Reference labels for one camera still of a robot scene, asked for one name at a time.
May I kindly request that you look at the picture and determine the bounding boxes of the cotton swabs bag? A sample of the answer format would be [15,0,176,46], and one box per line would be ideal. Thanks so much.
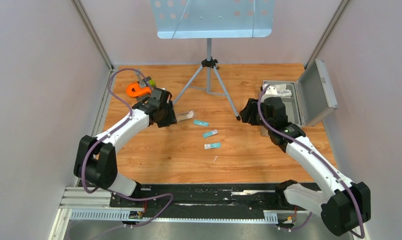
[176,110,195,122]

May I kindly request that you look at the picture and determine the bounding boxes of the blue white sachet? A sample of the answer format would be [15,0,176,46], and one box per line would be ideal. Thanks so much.
[204,142,221,150]
[202,129,218,138]

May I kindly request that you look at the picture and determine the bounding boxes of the grey plastic tray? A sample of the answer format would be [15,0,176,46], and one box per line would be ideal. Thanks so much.
[262,80,302,126]

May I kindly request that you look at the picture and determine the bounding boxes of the white pads zip bag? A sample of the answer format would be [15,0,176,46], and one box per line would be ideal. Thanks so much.
[269,83,293,98]

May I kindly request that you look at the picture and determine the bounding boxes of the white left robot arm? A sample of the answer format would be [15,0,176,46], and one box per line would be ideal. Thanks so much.
[73,87,177,207]

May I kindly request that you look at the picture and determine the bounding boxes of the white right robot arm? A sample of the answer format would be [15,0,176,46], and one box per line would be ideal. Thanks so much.
[239,97,371,239]

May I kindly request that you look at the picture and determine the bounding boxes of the orange grey toy fixture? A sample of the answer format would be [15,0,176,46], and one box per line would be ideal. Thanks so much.
[126,72,157,100]

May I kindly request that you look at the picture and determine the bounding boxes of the grey metal case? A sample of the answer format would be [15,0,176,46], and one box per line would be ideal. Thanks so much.
[260,58,339,137]

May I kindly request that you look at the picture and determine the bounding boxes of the blue Basewing sachet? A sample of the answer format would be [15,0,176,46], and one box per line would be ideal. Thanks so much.
[193,120,209,127]

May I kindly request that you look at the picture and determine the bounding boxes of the blue music stand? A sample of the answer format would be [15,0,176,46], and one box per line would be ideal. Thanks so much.
[150,0,275,120]

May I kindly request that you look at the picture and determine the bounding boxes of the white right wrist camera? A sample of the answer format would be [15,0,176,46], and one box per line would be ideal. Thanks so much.
[260,84,278,103]

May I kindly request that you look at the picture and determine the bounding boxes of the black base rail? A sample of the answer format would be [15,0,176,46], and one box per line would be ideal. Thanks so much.
[108,181,321,221]

